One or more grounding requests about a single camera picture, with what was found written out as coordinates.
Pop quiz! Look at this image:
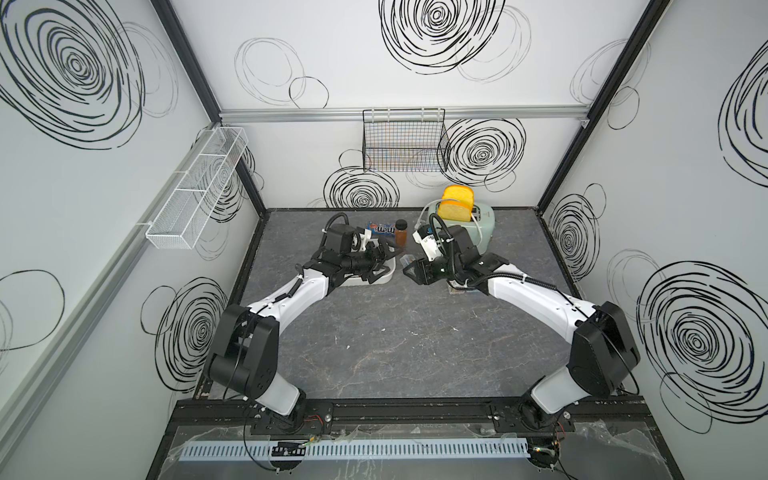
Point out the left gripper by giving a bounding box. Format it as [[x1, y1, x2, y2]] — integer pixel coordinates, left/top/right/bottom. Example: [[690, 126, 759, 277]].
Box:
[[339, 238, 402, 283]]

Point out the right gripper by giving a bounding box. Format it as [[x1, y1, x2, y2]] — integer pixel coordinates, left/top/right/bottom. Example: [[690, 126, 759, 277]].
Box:
[[402, 255, 461, 284]]

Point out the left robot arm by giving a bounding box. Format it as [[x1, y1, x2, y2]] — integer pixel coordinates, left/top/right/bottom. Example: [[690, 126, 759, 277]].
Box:
[[202, 212, 403, 425]]

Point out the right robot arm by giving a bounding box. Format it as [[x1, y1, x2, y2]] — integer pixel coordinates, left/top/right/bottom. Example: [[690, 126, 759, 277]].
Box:
[[404, 214, 640, 430]]

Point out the white storage box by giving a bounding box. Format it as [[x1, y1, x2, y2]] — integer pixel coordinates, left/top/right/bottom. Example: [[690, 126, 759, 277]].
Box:
[[343, 258, 396, 287]]

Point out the blue candy packet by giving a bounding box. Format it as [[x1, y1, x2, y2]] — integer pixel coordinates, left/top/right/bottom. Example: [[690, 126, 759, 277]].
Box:
[[367, 222, 396, 238]]

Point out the orange spice bottle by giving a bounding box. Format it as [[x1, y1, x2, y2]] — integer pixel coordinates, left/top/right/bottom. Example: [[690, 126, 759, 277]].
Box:
[[395, 219, 408, 248]]

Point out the yellow toast slice front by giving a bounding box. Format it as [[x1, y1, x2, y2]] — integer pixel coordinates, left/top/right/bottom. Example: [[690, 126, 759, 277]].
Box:
[[436, 199, 472, 222]]

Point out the yellow toast slice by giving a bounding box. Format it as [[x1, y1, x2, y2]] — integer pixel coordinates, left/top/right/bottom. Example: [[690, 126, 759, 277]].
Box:
[[442, 185, 475, 208], [436, 199, 472, 222]]

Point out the mint green toaster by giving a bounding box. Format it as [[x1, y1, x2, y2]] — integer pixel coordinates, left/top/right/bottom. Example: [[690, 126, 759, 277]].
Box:
[[413, 201, 495, 254]]

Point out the yellow toast slice back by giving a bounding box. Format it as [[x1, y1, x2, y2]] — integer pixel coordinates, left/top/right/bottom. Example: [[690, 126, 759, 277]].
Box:
[[442, 185, 475, 208]]

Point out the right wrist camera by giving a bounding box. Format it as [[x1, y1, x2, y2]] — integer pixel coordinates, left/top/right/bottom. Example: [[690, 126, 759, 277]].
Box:
[[413, 224, 443, 262]]

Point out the black wire basket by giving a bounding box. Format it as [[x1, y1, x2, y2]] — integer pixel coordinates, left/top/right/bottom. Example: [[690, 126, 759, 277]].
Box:
[[362, 120, 450, 173]]

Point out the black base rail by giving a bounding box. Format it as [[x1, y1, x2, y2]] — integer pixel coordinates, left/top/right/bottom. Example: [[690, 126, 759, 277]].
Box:
[[166, 396, 652, 435]]

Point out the white slotted cable duct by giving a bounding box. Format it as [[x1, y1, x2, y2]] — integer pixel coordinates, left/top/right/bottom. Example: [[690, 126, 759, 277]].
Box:
[[179, 438, 530, 462]]

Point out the aluminium wall rail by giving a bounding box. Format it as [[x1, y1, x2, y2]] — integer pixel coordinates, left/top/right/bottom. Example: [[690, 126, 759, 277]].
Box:
[[219, 104, 589, 124]]

